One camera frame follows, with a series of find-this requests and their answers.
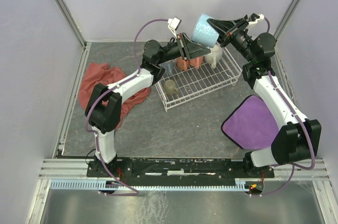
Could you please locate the purple cloth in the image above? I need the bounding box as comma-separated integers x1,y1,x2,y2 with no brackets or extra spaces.
221,95,279,150

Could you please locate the olive green small cup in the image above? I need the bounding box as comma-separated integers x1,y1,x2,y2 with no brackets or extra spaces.
163,80,179,96

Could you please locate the light blue cable duct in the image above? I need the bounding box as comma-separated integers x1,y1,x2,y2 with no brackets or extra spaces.
50,176,264,192

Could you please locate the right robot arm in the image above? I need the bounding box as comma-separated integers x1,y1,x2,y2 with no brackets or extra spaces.
207,14,322,170

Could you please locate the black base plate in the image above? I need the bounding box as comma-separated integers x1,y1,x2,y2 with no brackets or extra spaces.
87,156,275,186

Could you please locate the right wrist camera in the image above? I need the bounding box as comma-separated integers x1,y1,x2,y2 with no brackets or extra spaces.
248,13,265,25

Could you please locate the cream speckled mug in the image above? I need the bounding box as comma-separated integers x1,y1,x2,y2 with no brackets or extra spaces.
204,44,223,69

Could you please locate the white wire dish rack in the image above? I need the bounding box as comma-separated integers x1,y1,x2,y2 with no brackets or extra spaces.
155,44,242,111

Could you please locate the grey blue mug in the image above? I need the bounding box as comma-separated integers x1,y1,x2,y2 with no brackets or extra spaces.
160,61,174,76

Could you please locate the large pink mug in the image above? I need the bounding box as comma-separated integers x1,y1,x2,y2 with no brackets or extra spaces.
189,56,203,69

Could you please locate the small pink printed mug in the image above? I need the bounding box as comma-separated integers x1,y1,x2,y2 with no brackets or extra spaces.
176,57,189,71

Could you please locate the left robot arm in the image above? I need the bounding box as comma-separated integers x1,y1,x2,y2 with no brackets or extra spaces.
85,33,216,164

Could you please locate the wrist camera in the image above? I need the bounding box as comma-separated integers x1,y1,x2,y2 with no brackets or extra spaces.
167,17,182,38
248,13,265,25

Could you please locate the red cloth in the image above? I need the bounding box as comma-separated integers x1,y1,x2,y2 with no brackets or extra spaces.
78,62,151,129

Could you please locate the light blue mug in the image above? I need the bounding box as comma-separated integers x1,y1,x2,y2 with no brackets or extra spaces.
191,14,219,48

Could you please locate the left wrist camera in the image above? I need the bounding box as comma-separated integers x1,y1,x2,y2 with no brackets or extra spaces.
167,17,182,38

